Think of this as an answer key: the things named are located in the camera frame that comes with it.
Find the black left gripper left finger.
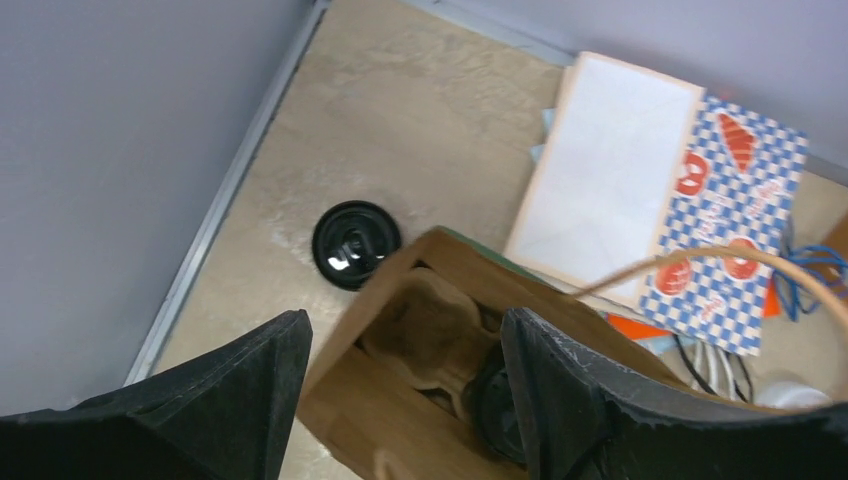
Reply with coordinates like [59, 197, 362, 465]
[1, 310, 313, 479]

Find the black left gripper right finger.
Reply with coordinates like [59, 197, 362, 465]
[501, 308, 847, 479]

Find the single black coffee lid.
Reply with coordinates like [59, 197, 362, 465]
[463, 345, 526, 466]

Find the green paper bag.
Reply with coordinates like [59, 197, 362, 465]
[294, 225, 848, 480]

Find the brown pulp cup carrier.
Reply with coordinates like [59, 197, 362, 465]
[361, 268, 499, 423]

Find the orange paper bag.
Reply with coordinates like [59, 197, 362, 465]
[602, 282, 781, 341]

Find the white lid stack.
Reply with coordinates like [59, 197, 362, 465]
[755, 381, 832, 409]

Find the blue checkered bakery bag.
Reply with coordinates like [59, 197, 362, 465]
[639, 95, 809, 356]

